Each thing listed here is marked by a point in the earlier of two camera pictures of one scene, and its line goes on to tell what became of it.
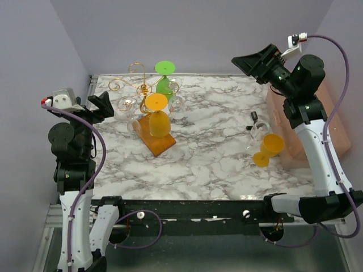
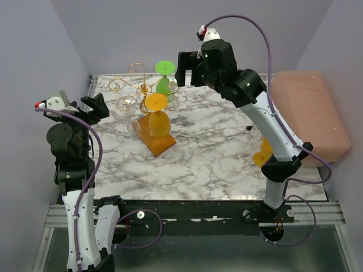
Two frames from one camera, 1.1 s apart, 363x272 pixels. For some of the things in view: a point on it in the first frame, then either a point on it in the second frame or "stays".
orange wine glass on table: [272, 145] stays
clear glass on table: [257, 133] stays
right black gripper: [270, 56] to [187, 61]
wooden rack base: [156, 145] stays
